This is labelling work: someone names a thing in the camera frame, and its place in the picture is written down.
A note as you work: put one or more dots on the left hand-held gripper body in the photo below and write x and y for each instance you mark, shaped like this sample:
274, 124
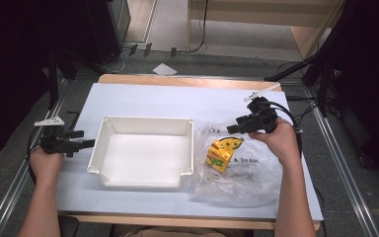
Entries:
53, 142

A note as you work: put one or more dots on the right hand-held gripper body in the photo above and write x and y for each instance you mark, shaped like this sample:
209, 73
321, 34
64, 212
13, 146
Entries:
260, 113

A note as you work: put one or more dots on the yellow snack packet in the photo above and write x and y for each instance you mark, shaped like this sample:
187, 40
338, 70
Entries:
219, 154

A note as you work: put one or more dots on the clear plastic bag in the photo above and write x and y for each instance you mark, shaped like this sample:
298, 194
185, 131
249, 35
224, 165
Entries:
240, 171

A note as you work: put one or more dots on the white plastic bin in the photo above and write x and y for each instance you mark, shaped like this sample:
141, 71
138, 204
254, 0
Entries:
142, 152

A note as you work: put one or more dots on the person's left hand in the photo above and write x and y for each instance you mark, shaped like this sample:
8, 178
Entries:
46, 165

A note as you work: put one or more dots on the person's right hand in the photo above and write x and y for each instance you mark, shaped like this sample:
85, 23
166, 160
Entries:
278, 140

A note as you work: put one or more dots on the black stand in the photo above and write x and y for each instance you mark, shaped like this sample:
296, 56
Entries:
309, 69
54, 75

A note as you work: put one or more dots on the white table mat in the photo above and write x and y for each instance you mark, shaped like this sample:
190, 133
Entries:
164, 102

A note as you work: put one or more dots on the white paper sheet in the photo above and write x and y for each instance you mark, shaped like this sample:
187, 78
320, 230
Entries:
164, 69

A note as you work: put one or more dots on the dark cabinet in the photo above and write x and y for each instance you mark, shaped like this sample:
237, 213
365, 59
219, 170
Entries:
112, 26

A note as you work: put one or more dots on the aluminium rail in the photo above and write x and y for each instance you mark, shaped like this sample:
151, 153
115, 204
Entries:
16, 184
342, 164

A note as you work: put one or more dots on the wooden furniture frame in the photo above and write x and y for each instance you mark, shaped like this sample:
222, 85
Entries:
243, 13

